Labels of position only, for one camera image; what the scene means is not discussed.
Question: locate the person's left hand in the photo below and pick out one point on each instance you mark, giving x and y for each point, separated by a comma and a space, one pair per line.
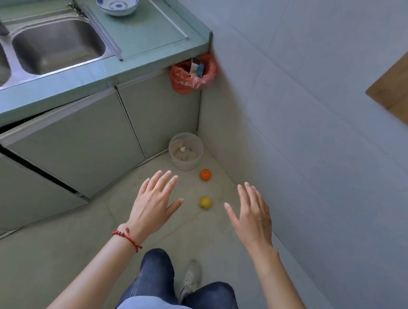
151, 210

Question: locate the person's right hand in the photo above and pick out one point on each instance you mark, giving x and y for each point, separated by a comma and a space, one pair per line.
254, 224

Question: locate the person's left thumb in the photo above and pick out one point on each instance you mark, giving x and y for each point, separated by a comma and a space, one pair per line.
175, 207

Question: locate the person's left middle finger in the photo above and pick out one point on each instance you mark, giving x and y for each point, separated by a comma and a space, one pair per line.
163, 184

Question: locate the person's right thumb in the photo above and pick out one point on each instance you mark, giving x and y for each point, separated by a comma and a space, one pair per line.
231, 213

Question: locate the person's right middle finger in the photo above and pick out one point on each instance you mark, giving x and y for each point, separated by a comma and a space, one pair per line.
250, 195

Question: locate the person's left little finger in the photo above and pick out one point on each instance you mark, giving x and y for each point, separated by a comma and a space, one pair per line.
144, 189

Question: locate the person's right forearm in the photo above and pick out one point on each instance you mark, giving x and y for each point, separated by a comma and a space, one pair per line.
280, 294

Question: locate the person's left forearm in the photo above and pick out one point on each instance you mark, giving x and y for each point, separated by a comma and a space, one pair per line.
93, 278

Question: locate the yellow fruit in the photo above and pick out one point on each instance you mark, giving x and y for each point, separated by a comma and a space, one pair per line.
205, 203

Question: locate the clear plastic waste bin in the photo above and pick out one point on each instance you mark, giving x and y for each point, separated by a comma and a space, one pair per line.
185, 165

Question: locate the crumpled paper waste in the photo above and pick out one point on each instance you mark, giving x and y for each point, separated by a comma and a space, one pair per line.
184, 152

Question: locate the orange fruit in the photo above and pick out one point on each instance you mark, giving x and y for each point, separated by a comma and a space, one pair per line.
205, 175

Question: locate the grey cabinet door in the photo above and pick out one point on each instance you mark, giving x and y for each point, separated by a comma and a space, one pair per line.
15, 193
77, 141
157, 113

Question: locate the blue jeans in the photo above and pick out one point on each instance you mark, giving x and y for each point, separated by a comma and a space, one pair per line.
156, 276

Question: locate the grey sneaker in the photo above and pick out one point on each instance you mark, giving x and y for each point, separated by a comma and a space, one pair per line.
190, 277

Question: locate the red plastic bag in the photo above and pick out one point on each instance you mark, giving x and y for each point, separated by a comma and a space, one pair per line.
182, 81

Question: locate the paper packaging scraps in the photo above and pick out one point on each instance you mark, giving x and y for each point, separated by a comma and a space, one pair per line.
196, 67

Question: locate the green kitchen counter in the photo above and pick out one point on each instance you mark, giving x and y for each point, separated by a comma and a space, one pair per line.
154, 34

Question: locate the stainless steel double sink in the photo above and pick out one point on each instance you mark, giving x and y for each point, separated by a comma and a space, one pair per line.
56, 45

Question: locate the blue white ceramic bowl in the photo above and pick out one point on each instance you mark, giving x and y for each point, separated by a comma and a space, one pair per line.
117, 2

